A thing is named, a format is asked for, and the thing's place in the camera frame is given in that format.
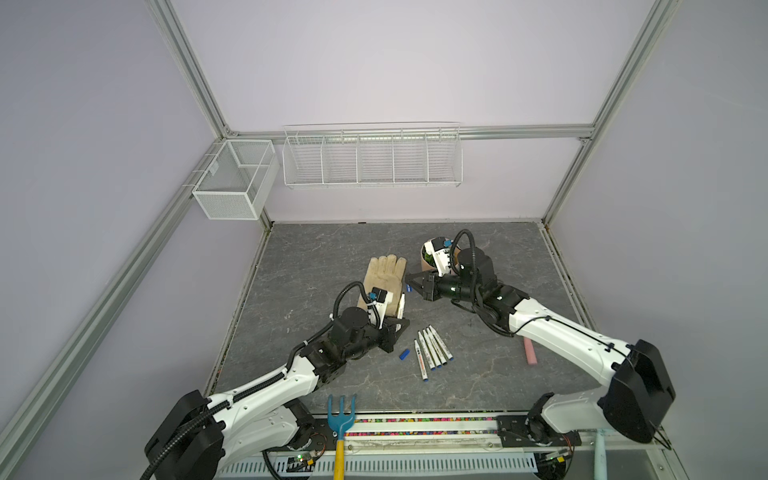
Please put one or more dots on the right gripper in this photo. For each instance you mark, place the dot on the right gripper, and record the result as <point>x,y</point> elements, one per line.
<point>430,289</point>

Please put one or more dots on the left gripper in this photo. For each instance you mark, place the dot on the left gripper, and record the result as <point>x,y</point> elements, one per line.
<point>390,324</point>

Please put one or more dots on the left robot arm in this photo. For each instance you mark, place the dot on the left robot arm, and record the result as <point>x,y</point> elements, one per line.
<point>202,434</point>

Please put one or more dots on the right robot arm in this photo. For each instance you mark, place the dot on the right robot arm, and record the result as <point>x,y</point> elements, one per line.
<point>634,391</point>

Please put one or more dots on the tan pot green plant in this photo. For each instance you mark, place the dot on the tan pot green plant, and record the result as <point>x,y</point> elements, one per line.
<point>427,255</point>

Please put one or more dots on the cream fabric glove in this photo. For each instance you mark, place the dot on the cream fabric glove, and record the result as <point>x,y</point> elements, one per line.
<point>387,273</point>

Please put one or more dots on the pink eraser stick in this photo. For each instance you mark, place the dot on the pink eraser stick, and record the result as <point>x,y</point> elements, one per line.
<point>530,353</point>

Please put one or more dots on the white mesh box basket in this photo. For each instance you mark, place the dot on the white mesh box basket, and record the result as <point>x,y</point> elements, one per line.
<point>237,181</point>

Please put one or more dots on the light blue garden trowel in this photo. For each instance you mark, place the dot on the light blue garden trowel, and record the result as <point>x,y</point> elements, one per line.
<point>600,457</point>

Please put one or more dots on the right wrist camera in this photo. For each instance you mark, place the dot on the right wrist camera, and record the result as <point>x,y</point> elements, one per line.
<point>440,255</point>

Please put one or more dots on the blue garden fork yellow handle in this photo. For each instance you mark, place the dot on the blue garden fork yellow handle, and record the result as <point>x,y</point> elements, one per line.
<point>340,423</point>

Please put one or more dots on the white wire wall basket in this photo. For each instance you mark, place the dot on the white wire wall basket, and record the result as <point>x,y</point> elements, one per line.
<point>373,155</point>

